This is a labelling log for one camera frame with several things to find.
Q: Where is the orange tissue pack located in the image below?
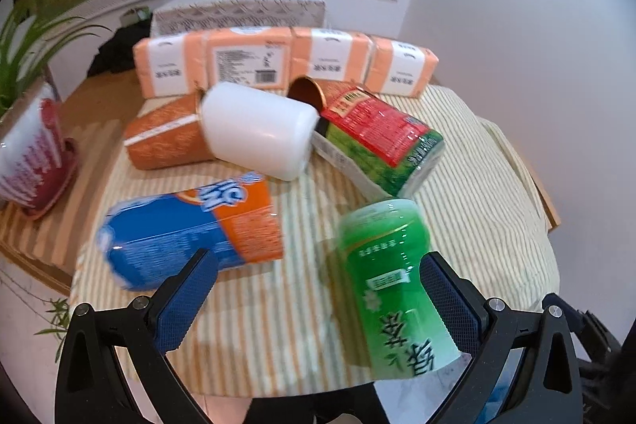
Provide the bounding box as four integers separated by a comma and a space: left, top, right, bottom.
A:
363, 37, 439, 98
290, 27, 374, 85
133, 31, 209, 99

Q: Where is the red green label clear cup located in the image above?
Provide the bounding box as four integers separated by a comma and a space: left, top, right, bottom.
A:
312, 85, 445, 202

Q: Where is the orange tissue pack far left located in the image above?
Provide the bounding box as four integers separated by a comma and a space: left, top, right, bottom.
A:
133, 31, 209, 99

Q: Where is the striped yellow tablecloth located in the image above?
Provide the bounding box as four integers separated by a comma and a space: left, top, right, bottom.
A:
69, 83, 563, 399

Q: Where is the white patterned low table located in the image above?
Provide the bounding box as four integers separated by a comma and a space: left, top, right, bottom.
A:
150, 0, 327, 38

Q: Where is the black bag on floor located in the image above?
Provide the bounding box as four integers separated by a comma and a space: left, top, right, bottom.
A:
86, 19, 151, 77

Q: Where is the white plastic cup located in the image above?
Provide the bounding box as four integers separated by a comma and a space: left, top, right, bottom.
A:
200, 82, 319, 182

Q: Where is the wooden slatted tray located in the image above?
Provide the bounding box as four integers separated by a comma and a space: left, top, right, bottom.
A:
0, 119, 125, 279

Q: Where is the green potted plant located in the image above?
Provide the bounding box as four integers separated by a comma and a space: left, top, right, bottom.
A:
1, 0, 109, 115

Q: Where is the orange tissue pack far right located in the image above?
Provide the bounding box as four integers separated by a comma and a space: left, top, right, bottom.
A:
363, 37, 439, 98

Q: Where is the red white plant pot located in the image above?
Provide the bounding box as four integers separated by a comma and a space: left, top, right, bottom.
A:
1, 79, 67, 210

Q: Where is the orange tissue pack barcode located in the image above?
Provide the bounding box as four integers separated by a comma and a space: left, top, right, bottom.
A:
205, 27, 293, 90

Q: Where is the green plastic cup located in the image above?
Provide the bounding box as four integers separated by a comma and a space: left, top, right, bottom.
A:
337, 199, 460, 380

